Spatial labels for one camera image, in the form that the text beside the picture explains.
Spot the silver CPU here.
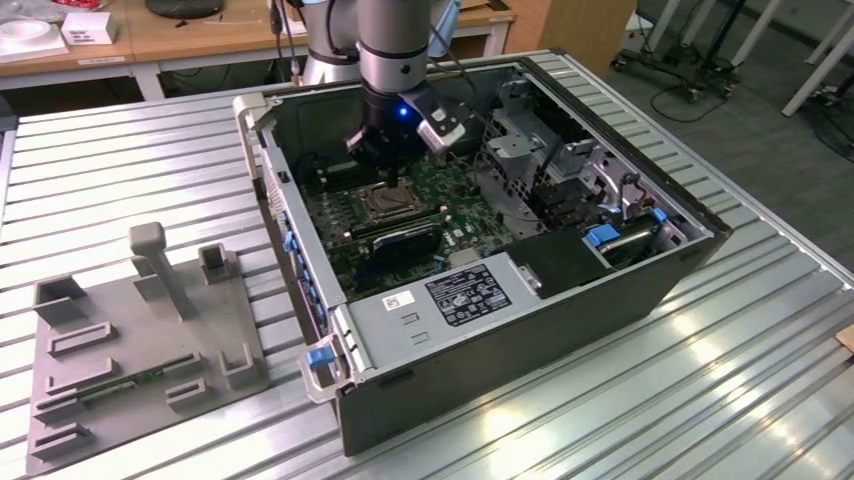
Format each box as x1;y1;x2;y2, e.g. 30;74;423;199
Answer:
371;191;410;214

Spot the CPU socket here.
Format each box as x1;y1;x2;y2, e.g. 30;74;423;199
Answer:
352;179;422;221

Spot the green motherboard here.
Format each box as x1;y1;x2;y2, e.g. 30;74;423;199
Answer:
300;149;535;296

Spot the metal drive cage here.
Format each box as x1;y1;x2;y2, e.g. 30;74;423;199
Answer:
474;77;606;229

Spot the black shrouded graphics card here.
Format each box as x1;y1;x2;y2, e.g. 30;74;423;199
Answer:
368;222;443;267

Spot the wooden desk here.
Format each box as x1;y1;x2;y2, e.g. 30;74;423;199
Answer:
0;0;519;104

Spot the wooden cabinet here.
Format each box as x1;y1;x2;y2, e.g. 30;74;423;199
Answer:
537;0;637;77

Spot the black plastic shroud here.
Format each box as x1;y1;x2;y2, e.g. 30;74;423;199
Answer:
507;230;619;300

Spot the black round stand base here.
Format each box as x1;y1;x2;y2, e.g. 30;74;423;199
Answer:
144;0;224;19

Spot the blue disk carrier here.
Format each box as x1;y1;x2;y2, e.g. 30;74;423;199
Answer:
581;223;643;257

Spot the silver power supply unit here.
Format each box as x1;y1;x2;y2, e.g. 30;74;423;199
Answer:
335;251;543;387

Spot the white cardboard box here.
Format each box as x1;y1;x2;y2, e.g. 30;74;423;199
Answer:
58;10;116;47

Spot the grey parts rack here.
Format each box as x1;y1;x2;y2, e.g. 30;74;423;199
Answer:
24;221;272;476

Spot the black PC case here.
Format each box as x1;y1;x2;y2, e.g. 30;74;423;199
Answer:
231;48;735;457

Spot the black wheeled stand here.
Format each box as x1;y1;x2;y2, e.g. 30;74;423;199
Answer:
611;0;747;104

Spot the white foam tray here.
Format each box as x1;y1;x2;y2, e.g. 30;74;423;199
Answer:
0;16;70;57

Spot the green RAM stick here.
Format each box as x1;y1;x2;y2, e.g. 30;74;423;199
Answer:
78;366;167;402

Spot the white table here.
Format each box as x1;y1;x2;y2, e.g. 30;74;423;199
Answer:
779;0;854;119

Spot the black drive cable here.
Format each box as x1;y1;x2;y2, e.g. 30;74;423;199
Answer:
530;130;559;184

